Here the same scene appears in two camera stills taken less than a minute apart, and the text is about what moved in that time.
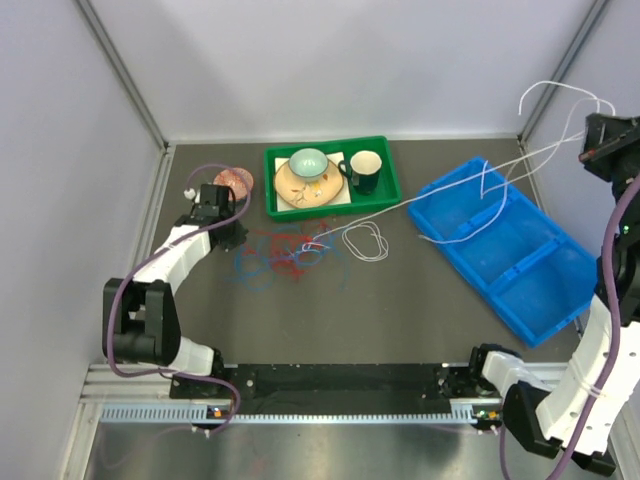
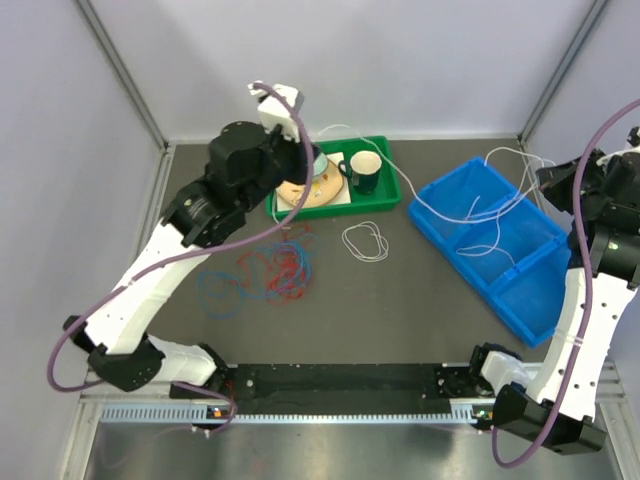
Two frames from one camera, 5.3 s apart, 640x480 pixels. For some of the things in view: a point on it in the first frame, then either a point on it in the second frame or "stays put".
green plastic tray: x=387 y=192 stays put
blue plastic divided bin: x=532 y=271 stays put
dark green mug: x=365 y=169 stays put
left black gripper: x=237 y=238 → x=298 y=148
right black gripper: x=602 y=135 → x=552 y=180
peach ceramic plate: x=308 y=194 stays put
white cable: x=366 y=241 → x=485 y=219
